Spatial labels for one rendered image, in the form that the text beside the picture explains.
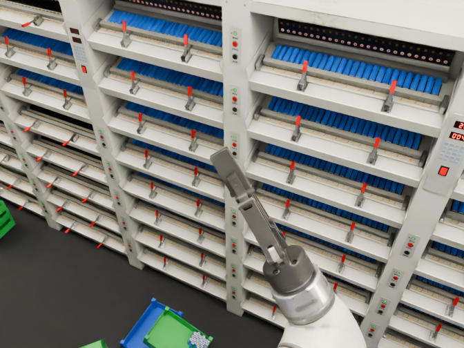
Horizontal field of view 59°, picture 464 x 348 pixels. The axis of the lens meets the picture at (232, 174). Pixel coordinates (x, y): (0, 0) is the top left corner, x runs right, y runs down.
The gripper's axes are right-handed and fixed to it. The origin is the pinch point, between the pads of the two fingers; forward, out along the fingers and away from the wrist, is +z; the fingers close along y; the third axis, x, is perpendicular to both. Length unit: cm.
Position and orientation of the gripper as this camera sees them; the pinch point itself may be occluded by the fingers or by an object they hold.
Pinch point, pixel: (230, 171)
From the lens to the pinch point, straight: 61.6
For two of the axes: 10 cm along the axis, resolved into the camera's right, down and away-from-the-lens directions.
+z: -5.0, -8.3, -2.4
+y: 0.3, 2.6, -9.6
